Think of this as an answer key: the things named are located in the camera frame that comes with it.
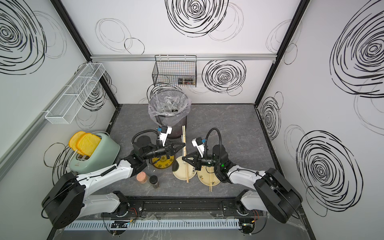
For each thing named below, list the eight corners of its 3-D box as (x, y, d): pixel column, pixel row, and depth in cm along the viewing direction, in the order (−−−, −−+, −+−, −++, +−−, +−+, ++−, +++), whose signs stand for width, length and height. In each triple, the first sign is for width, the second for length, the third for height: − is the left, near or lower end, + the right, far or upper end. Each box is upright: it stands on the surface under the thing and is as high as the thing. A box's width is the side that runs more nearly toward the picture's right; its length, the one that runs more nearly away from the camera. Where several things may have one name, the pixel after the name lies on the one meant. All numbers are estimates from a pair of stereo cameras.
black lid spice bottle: (153, 188, 82) (148, 182, 74) (154, 181, 84) (150, 175, 76) (159, 188, 82) (155, 182, 74) (160, 181, 84) (157, 175, 76)
